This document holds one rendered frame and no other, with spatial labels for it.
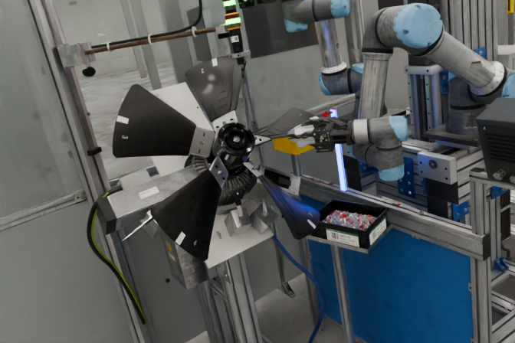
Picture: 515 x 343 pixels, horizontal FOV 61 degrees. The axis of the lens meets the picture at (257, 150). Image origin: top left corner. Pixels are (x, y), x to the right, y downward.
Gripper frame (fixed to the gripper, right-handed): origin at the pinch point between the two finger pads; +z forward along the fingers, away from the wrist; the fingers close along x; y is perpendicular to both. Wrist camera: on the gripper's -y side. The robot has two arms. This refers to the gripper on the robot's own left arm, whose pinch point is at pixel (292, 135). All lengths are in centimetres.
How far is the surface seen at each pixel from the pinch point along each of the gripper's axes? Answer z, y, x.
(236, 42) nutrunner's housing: 10.5, 2.0, -32.6
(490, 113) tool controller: -55, 14, -7
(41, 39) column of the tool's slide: 83, 0, -45
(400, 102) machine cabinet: -15, -395, 140
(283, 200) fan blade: 0.6, 20.0, 12.3
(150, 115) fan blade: 35.4, 20.0, -19.1
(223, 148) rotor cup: 15.4, 19.1, -6.0
